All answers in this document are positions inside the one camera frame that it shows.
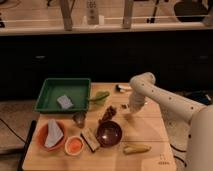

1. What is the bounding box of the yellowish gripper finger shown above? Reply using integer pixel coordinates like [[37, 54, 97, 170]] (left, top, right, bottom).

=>
[[124, 112, 135, 121]]

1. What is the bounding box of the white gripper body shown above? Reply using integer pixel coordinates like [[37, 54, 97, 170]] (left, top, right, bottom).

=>
[[129, 91, 145, 112]]

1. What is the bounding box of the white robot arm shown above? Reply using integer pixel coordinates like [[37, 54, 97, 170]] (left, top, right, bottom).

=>
[[129, 72, 213, 171]]

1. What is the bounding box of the brown dried food piece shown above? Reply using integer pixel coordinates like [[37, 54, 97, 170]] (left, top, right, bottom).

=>
[[99, 106, 117, 123]]

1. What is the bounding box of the dark purple bowl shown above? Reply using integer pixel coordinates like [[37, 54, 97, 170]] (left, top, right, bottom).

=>
[[96, 121, 122, 148]]

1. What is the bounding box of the yellow banana toy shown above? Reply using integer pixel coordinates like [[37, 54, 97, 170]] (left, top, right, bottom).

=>
[[123, 144, 151, 155]]

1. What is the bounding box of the green leafy vegetable toy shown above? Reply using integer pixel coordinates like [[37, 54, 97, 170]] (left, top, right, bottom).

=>
[[89, 91, 110, 105]]

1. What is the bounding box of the wooden block eraser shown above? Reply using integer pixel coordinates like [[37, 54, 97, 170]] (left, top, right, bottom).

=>
[[81, 128, 100, 152]]

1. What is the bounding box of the small grey metal cup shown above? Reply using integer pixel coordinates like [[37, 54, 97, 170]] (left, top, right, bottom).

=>
[[73, 113, 86, 128]]

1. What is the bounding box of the small cup orange content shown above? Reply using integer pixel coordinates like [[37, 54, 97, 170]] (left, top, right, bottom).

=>
[[65, 136, 84, 156]]

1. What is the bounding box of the grey sponge in tray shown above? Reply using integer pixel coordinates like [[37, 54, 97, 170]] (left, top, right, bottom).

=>
[[57, 95, 74, 109]]

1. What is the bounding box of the green plastic tray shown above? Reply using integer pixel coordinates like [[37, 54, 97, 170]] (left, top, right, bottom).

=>
[[35, 78, 91, 113]]

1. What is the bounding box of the grey cloth in bowl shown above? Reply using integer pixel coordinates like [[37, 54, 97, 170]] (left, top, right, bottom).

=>
[[45, 119, 64, 148]]

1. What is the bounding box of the orange bowl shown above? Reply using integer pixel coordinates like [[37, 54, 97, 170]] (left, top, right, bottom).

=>
[[36, 121, 67, 152]]

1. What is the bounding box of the black cable on floor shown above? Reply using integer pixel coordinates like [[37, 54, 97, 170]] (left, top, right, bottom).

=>
[[169, 143, 188, 168]]

